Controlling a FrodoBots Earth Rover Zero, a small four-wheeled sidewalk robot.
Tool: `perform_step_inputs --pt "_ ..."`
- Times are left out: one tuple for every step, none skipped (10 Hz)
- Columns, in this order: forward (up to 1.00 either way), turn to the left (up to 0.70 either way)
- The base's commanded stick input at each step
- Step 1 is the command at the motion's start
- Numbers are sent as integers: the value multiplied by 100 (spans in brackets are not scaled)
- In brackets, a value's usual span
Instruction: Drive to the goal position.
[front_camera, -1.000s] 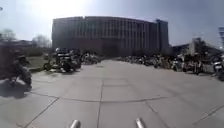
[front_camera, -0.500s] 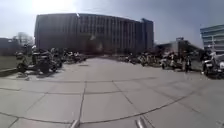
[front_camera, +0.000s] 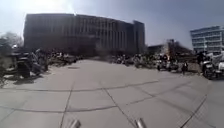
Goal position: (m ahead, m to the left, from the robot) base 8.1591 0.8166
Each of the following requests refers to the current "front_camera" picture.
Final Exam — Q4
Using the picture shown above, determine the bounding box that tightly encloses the grey paved plaza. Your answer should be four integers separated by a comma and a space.
0, 59, 224, 128

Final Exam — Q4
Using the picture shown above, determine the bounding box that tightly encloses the dark grey multi-storey building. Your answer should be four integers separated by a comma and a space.
22, 12, 146, 57

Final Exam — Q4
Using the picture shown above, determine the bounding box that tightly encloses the low building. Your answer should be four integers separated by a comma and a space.
147, 38, 195, 57

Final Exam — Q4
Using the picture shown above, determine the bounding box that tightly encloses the robot's own part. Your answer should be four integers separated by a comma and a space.
68, 119, 82, 128
134, 117, 148, 128

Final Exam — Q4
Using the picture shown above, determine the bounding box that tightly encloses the row of parked motorcycles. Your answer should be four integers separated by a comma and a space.
0, 47, 84, 82
109, 49, 224, 81

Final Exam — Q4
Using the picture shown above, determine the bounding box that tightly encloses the bare tree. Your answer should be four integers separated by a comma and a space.
0, 31, 24, 58

